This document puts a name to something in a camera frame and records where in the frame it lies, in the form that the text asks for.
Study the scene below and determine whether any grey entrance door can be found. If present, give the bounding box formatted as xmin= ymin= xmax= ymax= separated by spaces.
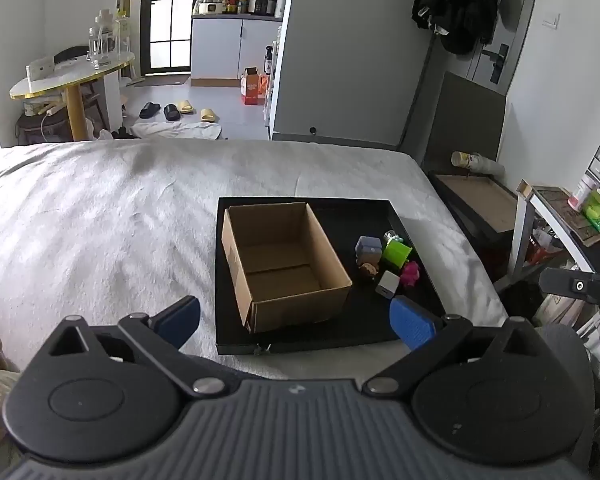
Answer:
xmin=467 ymin=0 xmax=543 ymax=96

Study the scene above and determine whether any grey leaning board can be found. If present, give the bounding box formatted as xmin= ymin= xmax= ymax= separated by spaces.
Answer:
xmin=422 ymin=71 xmax=507 ymax=181

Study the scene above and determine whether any black-framed glass door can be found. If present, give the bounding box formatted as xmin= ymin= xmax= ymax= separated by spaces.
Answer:
xmin=140 ymin=0 xmax=196 ymax=72

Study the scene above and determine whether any black door lock handle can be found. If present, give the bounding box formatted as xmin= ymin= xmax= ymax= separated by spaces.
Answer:
xmin=481 ymin=43 xmax=510 ymax=85

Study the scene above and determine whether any slim clear water bottle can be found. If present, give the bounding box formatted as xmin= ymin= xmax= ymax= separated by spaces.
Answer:
xmin=112 ymin=12 xmax=131 ymax=59

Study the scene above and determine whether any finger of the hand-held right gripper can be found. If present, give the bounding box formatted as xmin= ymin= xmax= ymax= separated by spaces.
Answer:
xmin=539 ymin=267 xmax=600 ymax=306

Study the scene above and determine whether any pink-capped white bottle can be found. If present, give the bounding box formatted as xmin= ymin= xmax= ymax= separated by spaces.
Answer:
xmin=567 ymin=174 xmax=595 ymax=212

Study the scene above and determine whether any black frame with cardboard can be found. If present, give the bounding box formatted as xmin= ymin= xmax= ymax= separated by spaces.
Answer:
xmin=427 ymin=170 xmax=523 ymax=261

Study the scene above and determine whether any white floor towel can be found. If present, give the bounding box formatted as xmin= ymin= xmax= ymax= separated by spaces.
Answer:
xmin=130 ymin=119 xmax=224 ymax=140

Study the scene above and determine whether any oval gold-rimmed table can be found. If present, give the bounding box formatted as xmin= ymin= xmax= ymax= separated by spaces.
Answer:
xmin=9 ymin=51 xmax=136 ymax=142

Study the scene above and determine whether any dark round stool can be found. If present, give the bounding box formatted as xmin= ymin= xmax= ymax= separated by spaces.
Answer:
xmin=15 ymin=112 xmax=76 ymax=147

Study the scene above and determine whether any red cardboard carton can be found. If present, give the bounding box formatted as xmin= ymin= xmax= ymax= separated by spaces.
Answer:
xmin=240 ymin=67 xmax=270 ymax=106

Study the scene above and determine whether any white charger plug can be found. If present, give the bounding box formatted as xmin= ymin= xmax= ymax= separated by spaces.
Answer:
xmin=376 ymin=270 xmax=401 ymax=298

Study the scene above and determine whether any pink plastic toy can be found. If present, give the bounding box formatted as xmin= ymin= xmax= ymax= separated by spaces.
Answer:
xmin=399 ymin=261 xmax=422 ymax=288

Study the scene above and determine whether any black shallow tray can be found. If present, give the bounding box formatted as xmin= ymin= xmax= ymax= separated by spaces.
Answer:
xmin=214 ymin=197 xmax=448 ymax=357

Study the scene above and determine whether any green hexagonal toy cup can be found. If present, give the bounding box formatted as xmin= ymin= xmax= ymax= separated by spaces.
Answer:
xmin=382 ymin=239 xmax=413 ymax=270

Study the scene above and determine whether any black hanging jacket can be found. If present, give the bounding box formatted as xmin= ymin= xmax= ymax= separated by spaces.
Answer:
xmin=411 ymin=0 xmax=498 ymax=56

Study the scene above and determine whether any grey door mat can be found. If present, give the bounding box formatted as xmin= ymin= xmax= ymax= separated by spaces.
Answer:
xmin=142 ymin=74 xmax=191 ymax=88

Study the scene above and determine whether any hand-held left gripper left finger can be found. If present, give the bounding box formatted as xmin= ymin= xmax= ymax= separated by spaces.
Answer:
xmin=47 ymin=295 xmax=242 ymax=401

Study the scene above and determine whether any blue-grey cube toy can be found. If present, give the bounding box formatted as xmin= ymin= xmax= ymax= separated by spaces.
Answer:
xmin=355 ymin=236 xmax=384 ymax=266

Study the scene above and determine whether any white kitchen cabinet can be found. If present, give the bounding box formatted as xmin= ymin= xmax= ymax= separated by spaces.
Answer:
xmin=190 ymin=14 xmax=283 ymax=88

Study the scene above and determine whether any stack of paper cups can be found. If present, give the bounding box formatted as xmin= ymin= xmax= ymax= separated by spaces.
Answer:
xmin=451 ymin=151 xmax=505 ymax=178

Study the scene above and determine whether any brown cardboard box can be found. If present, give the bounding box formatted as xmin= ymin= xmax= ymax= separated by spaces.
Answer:
xmin=221 ymin=202 xmax=354 ymax=335

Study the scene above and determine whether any cluttered side shelf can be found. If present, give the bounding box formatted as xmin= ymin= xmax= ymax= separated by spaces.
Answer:
xmin=510 ymin=180 xmax=600 ymax=311

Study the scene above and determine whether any green packet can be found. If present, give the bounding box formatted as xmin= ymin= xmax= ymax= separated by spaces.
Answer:
xmin=581 ymin=190 xmax=600 ymax=234

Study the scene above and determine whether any large clear water bottle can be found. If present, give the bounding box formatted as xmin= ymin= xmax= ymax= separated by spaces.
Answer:
xmin=87 ymin=10 xmax=114 ymax=69

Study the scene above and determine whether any white box on table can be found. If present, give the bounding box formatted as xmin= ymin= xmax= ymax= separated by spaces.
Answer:
xmin=26 ymin=57 xmax=56 ymax=81

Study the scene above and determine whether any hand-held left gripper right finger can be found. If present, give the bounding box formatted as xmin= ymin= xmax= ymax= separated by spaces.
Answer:
xmin=362 ymin=295 xmax=543 ymax=401

